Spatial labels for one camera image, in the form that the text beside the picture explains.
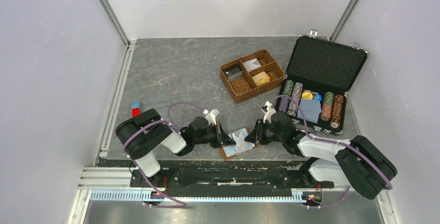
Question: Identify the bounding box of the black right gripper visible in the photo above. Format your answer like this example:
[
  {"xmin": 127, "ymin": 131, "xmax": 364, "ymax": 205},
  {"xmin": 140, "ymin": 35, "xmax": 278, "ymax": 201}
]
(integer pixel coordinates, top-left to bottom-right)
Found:
[{"xmin": 244, "ymin": 119, "xmax": 285, "ymax": 145}]

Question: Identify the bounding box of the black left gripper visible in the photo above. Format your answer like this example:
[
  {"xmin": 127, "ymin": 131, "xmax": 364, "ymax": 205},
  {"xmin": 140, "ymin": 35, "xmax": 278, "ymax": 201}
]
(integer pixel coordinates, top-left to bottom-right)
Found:
[{"xmin": 193, "ymin": 121, "xmax": 236, "ymax": 148}]

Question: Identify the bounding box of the brown leather card holder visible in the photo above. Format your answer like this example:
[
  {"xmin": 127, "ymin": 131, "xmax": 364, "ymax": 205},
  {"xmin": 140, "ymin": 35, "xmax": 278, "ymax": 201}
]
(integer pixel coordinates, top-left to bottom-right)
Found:
[{"xmin": 219, "ymin": 127, "xmax": 250, "ymax": 160}]

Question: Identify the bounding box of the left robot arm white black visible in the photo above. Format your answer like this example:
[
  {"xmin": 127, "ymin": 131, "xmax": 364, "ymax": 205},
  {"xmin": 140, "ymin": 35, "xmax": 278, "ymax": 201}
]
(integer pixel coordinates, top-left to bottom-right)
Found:
[{"xmin": 115, "ymin": 108, "xmax": 236, "ymax": 187}]

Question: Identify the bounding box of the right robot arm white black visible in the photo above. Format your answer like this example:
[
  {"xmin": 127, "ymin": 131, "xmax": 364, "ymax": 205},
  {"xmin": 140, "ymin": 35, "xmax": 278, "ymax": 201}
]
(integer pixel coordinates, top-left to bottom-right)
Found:
[{"xmin": 245, "ymin": 112, "xmax": 397, "ymax": 200}]

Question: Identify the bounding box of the tan card box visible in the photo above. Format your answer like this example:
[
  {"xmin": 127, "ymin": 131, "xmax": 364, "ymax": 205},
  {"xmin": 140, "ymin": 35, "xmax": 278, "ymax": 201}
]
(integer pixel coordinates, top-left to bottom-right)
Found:
[{"xmin": 252, "ymin": 72, "xmax": 270, "ymax": 86}]

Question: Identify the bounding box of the blue playing card deck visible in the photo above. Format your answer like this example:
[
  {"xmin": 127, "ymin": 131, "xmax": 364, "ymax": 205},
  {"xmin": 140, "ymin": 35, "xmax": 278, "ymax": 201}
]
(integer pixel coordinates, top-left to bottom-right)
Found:
[{"xmin": 297, "ymin": 99, "xmax": 321, "ymax": 123}]

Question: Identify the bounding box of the black card stack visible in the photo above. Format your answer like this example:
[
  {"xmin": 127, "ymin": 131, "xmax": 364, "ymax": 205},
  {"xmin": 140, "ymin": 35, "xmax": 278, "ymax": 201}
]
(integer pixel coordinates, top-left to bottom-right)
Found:
[{"xmin": 224, "ymin": 64, "xmax": 243, "ymax": 81}]

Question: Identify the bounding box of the white card stack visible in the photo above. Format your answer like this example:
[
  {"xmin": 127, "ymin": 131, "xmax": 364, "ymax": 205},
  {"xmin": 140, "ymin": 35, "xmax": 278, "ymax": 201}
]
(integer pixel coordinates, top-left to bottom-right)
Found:
[{"xmin": 242, "ymin": 58, "xmax": 261, "ymax": 72}]

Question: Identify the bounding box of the grey striped chip row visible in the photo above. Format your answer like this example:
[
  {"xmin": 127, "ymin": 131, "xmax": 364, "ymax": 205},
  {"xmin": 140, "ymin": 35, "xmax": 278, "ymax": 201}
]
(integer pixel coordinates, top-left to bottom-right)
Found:
[{"xmin": 287, "ymin": 82, "xmax": 303, "ymax": 117}]

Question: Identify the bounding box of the purple green chip row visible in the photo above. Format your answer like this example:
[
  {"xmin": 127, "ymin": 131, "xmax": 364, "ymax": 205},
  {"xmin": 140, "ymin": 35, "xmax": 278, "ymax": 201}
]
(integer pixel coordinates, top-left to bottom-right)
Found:
[{"xmin": 278, "ymin": 80, "xmax": 294, "ymax": 112}]

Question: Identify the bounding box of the woven wicker divided basket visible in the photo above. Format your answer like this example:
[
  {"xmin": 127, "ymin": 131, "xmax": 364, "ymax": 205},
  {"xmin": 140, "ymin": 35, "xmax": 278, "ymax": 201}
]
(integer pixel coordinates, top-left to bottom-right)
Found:
[{"xmin": 220, "ymin": 49, "xmax": 286, "ymax": 103}]

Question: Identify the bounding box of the yellow dealer button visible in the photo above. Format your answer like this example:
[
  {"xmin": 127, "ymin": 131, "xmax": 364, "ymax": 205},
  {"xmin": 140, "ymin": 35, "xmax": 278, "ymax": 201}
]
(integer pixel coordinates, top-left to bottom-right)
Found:
[{"xmin": 301, "ymin": 91, "xmax": 314, "ymax": 100}]

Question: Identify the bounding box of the blue round dealer chip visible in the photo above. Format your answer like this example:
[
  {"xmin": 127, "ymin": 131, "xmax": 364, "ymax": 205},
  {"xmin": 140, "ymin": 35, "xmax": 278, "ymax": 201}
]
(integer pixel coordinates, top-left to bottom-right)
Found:
[{"xmin": 313, "ymin": 94, "xmax": 322, "ymax": 101}]

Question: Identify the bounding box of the green pink chip row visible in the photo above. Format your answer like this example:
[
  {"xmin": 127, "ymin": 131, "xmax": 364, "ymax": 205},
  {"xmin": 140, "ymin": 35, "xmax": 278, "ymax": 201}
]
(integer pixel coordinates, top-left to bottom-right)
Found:
[{"xmin": 321, "ymin": 92, "xmax": 334, "ymax": 121}]

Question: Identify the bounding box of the brown poker chip row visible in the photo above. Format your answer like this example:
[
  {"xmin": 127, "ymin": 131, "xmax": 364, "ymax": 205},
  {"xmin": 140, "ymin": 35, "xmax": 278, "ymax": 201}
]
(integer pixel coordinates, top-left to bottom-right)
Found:
[{"xmin": 331, "ymin": 95, "xmax": 344, "ymax": 129}]

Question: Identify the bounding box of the black poker chip case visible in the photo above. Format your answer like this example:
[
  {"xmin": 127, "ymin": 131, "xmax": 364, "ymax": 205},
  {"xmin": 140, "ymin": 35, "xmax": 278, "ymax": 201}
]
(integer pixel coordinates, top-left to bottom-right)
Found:
[{"xmin": 279, "ymin": 35, "xmax": 368, "ymax": 135}]

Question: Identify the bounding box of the red blue toy block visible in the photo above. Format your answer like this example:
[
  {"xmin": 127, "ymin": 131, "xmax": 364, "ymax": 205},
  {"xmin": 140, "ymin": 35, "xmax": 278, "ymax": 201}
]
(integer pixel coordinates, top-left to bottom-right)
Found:
[{"xmin": 131, "ymin": 101, "xmax": 142, "ymax": 117}]

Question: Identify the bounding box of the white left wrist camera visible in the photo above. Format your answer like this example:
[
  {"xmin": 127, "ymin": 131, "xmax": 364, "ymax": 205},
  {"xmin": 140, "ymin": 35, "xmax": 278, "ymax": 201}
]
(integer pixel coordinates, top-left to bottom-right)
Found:
[{"xmin": 203, "ymin": 109, "xmax": 219, "ymax": 125}]

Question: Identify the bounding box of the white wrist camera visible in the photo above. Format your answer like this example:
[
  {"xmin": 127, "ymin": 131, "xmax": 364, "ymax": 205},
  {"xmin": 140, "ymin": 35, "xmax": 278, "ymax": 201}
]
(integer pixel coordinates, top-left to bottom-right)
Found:
[
  {"xmin": 261, "ymin": 101, "xmax": 276, "ymax": 124},
  {"xmin": 203, "ymin": 109, "xmax": 219, "ymax": 125}
]

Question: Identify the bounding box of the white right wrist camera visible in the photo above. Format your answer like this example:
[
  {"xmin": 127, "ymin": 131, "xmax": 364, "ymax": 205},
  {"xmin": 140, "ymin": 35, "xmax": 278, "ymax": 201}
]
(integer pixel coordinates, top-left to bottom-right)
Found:
[{"xmin": 261, "ymin": 101, "xmax": 276, "ymax": 124}]

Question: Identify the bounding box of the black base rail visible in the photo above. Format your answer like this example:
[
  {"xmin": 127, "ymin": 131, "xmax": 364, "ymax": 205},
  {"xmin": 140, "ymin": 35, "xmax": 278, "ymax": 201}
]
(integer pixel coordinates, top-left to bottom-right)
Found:
[{"xmin": 150, "ymin": 160, "xmax": 334, "ymax": 197}]

